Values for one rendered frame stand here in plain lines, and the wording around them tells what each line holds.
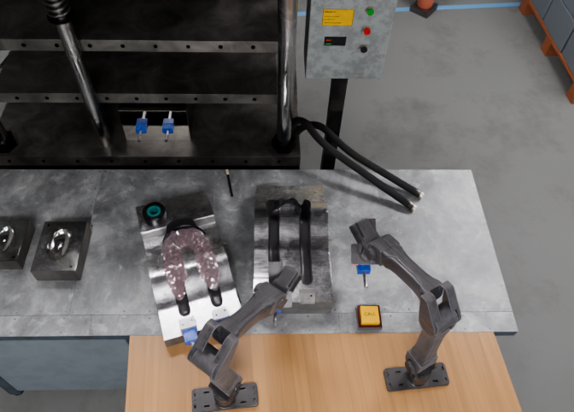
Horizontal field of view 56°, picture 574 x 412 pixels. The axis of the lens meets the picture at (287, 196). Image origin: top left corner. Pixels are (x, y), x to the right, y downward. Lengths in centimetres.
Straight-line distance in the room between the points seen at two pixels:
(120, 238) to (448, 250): 121
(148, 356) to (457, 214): 124
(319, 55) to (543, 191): 188
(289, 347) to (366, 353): 25
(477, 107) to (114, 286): 272
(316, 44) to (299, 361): 112
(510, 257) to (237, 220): 166
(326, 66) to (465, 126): 174
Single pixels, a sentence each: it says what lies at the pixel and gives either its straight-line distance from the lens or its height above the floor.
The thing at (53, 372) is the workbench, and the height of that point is 30.
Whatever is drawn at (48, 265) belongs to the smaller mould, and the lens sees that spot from 200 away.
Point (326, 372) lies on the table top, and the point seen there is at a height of 80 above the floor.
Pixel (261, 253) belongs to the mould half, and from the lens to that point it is 186.
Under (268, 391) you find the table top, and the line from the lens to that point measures 176.
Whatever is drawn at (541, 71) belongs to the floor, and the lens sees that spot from 433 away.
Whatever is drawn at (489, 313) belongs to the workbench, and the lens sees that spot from 199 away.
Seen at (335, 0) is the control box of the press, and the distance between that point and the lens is 196.
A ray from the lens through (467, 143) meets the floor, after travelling 359.
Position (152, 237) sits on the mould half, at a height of 88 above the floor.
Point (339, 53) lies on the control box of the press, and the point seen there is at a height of 119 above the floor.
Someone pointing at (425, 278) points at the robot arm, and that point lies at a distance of 146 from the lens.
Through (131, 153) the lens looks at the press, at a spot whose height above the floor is 79.
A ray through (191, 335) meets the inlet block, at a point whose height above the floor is 87.
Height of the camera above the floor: 248
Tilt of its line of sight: 53 degrees down
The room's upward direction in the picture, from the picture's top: 3 degrees clockwise
